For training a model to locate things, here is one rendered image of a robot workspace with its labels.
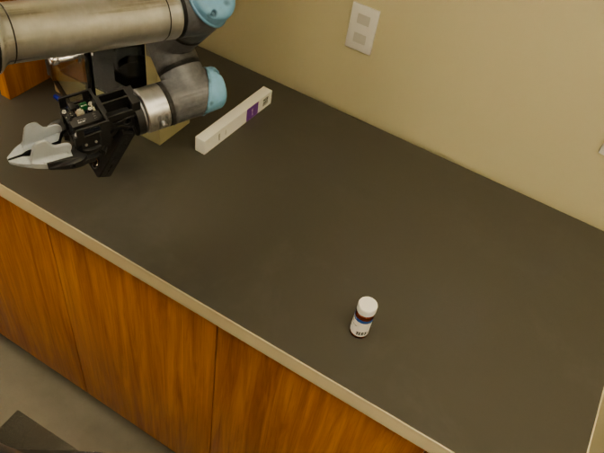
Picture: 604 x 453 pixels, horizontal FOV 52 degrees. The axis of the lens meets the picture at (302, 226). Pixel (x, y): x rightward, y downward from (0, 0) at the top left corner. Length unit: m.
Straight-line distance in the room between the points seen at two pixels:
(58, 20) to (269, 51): 0.92
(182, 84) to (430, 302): 0.62
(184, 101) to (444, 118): 0.72
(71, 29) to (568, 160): 1.08
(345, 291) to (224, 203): 0.33
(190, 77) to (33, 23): 0.30
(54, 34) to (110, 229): 0.51
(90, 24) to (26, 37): 0.08
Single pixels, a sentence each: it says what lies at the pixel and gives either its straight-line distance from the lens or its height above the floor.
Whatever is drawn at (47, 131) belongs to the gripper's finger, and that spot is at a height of 1.23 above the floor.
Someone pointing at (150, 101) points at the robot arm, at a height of 1.26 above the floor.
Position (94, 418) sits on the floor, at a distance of 2.12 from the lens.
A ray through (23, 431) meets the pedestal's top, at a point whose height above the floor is 0.94.
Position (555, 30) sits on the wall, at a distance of 1.41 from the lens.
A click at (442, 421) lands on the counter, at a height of 0.94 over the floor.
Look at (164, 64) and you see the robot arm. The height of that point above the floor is 1.29.
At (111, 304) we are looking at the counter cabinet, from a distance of 1.49.
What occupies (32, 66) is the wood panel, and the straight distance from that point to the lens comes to 1.66.
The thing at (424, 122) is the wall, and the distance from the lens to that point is 1.59.
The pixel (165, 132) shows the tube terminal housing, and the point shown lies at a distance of 1.47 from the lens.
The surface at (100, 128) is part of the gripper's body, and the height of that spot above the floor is 1.25.
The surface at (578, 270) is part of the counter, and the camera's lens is 1.46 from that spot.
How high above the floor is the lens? 1.88
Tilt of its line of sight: 46 degrees down
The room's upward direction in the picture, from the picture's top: 11 degrees clockwise
